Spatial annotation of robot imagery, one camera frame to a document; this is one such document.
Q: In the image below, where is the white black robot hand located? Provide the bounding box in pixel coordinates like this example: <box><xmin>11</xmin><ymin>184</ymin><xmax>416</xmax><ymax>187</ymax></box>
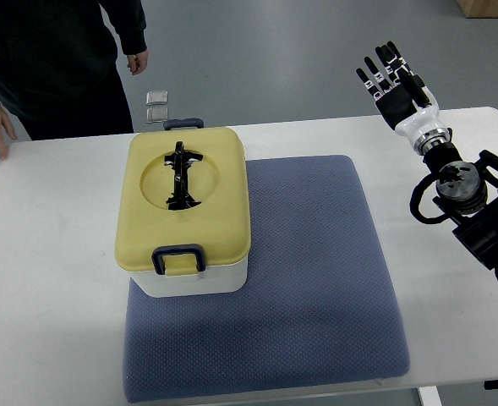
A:
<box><xmin>356</xmin><ymin>41</ymin><xmax>452</xmax><ymax>156</ymax></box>

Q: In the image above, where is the person's bare hanging hand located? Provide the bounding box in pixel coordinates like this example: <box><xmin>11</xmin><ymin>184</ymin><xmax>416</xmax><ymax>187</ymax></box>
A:
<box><xmin>126</xmin><ymin>50</ymin><xmax>149</xmax><ymax>75</ymax></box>

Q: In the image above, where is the yellow box lid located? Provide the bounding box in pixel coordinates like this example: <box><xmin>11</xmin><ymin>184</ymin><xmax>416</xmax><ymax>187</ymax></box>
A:
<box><xmin>115</xmin><ymin>127</ymin><xmax>251</xmax><ymax>276</ymax></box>

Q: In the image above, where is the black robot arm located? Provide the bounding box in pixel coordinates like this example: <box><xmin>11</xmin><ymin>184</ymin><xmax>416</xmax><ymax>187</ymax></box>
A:
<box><xmin>409</xmin><ymin>142</ymin><xmax>498</xmax><ymax>282</ymax></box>

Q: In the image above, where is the white storage box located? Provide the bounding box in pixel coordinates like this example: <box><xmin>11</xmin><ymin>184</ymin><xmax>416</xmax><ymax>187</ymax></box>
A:
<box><xmin>129</xmin><ymin>256</ymin><xmax>248</xmax><ymax>298</ymax></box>

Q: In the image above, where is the upper metal floor plate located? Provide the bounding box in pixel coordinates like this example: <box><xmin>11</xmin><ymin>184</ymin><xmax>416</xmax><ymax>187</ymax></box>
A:
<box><xmin>145</xmin><ymin>90</ymin><xmax>168</xmax><ymax>106</ymax></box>

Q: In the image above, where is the metal floor plate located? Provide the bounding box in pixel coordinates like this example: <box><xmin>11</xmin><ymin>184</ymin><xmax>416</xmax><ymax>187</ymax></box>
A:
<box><xmin>145</xmin><ymin>90</ymin><xmax>168</xmax><ymax>106</ymax></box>
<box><xmin>145</xmin><ymin>106</ymin><xmax>168</xmax><ymax>123</ymax></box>

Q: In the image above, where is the lower metal floor plate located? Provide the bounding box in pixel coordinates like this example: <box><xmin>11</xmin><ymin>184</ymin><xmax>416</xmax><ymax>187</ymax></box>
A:
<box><xmin>145</xmin><ymin>106</ymin><xmax>168</xmax><ymax>123</ymax></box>

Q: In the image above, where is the person in black clothes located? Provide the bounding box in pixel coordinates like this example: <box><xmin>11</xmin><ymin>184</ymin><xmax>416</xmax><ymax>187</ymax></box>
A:
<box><xmin>0</xmin><ymin>1</ymin><xmax>147</xmax><ymax>140</ymax></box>

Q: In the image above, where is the wooden furniture corner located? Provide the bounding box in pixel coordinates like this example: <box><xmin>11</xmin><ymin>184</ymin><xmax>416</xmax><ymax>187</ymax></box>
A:
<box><xmin>457</xmin><ymin>0</ymin><xmax>498</xmax><ymax>19</ymax></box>

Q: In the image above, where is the blue fabric cushion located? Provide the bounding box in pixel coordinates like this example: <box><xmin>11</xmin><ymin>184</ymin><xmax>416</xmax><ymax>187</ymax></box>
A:
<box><xmin>123</xmin><ymin>155</ymin><xmax>410</xmax><ymax>403</ymax></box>

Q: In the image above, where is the white table leg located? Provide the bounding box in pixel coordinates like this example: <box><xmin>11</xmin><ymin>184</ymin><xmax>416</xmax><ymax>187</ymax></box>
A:
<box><xmin>417</xmin><ymin>386</ymin><xmax>442</xmax><ymax>406</ymax></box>

